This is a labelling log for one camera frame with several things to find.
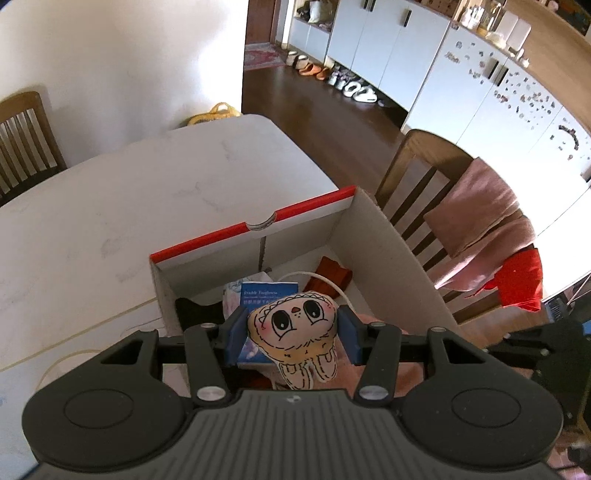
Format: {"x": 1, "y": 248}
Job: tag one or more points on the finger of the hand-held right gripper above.
{"x": 526, "y": 337}
{"x": 512, "y": 359}

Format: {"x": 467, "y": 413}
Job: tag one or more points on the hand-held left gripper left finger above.
{"x": 238, "y": 337}

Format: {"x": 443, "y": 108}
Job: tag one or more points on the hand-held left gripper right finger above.
{"x": 351, "y": 334}

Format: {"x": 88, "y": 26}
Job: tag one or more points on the pink fleece cloth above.
{"x": 346, "y": 376}

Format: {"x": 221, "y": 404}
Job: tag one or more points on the black pouch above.
{"x": 198, "y": 314}

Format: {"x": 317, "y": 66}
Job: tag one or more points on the blue book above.
{"x": 263, "y": 293}

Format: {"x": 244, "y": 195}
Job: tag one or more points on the cream plush doll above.
{"x": 291, "y": 323}

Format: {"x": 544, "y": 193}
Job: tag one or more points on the white plastic packet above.
{"x": 251, "y": 279}

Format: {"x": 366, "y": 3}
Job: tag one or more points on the red and white cardboard box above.
{"x": 369, "y": 240}

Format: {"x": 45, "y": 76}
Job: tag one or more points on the red garment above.
{"x": 521, "y": 277}

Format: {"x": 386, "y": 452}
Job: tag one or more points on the wooden chair with blanket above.
{"x": 415, "y": 152}

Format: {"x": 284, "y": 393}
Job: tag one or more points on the row of shoes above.
{"x": 355, "y": 87}

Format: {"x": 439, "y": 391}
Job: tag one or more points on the red patterned rug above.
{"x": 263, "y": 55}

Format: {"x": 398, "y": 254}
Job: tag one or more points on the white rectangular container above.
{"x": 521, "y": 33}
{"x": 509, "y": 25}

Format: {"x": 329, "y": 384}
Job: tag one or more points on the dark wooden chair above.
{"x": 23, "y": 104}

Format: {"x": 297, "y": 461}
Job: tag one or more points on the dark brown door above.
{"x": 263, "y": 18}

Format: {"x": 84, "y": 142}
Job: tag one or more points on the glass jar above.
{"x": 494, "y": 16}

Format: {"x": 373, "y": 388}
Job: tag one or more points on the white tote bag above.
{"x": 316, "y": 11}

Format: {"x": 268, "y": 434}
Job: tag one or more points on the white and wood wall cabinet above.
{"x": 415, "y": 60}

